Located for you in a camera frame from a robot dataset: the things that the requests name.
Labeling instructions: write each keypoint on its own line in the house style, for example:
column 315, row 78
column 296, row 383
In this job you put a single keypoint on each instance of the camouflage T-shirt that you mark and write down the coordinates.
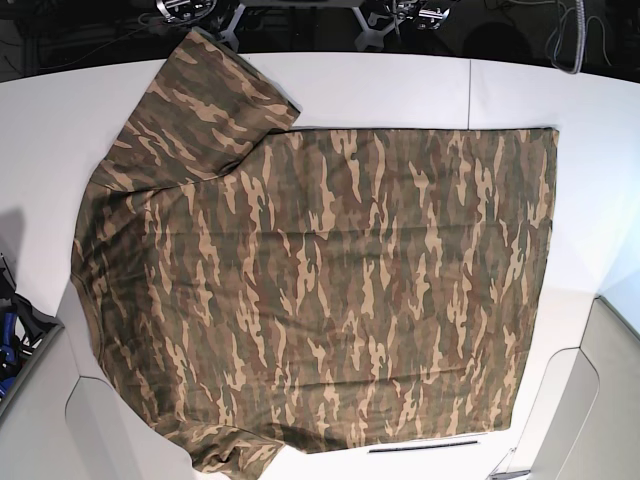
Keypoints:
column 249, row 286

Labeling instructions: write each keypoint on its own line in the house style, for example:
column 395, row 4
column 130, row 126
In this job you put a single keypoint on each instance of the blue and black equipment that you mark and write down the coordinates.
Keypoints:
column 23, row 329

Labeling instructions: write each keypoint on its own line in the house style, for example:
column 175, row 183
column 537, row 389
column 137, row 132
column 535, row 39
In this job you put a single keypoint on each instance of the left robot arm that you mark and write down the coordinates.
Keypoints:
column 423, row 14

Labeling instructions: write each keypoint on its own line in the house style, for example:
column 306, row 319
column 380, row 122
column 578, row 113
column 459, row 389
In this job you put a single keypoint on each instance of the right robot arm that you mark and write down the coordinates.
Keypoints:
column 184, row 11

